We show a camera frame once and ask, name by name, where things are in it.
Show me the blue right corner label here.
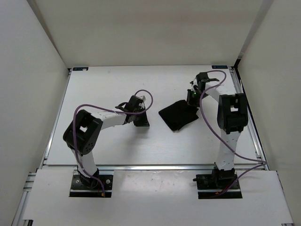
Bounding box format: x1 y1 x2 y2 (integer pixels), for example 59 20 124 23
212 65 228 70

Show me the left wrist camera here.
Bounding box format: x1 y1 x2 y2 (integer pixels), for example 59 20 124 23
136 95 146 103

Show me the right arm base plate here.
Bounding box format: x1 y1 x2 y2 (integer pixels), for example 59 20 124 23
193 173 243 199

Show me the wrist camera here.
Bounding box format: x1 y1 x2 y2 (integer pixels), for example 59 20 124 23
136 95 146 103
190 79 199 92

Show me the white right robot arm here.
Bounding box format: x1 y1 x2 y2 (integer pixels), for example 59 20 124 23
187 72 248 188

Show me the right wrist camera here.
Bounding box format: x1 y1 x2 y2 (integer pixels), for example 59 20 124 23
190 79 199 92

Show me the blue corner label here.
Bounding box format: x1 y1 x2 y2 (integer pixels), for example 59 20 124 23
72 67 89 71
212 65 228 70

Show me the blue left corner label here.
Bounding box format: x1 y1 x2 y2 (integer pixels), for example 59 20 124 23
72 67 89 71

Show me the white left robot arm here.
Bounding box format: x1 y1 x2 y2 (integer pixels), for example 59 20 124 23
63 95 150 189

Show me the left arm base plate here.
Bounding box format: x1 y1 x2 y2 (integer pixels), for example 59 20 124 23
69 174 113 198

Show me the black skirt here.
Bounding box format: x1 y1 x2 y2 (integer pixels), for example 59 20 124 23
158 100 198 131

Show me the aluminium table edge rail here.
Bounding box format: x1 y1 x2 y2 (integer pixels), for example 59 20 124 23
40 164 256 171

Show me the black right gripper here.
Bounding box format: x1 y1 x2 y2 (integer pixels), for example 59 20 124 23
183 89 208 112

